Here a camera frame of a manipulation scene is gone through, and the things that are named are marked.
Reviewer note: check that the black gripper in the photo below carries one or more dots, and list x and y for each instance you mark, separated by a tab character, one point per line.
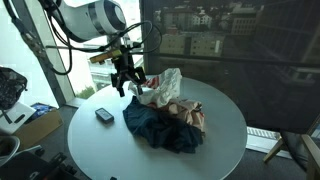
125	71

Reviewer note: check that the dark blue shirt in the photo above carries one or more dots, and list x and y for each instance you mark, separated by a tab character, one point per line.
160	129

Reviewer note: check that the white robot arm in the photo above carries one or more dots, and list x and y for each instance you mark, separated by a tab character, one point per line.
95	19

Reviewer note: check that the white red plastic bag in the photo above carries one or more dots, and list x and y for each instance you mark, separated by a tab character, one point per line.
159	89

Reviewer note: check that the dark grey rectangular case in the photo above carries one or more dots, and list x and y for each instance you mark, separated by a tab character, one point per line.
104	116

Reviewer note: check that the crumpled beige paper bag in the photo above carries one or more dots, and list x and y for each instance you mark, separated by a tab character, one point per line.
187	110

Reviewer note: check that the round white table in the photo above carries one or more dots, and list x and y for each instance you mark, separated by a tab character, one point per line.
120	138

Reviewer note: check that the cardboard box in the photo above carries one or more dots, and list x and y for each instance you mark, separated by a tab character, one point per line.
43	122

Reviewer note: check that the black patterned bag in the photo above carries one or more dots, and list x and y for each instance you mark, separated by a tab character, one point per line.
12	84

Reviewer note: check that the white board with markers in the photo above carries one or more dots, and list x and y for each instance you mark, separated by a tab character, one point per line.
11	120

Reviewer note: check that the black office chair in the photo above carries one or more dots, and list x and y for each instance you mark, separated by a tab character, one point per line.
25	165

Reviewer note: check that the wooden chair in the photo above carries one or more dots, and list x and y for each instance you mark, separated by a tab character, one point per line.
303	149

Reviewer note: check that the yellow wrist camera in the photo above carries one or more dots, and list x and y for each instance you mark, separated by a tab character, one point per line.
104	56

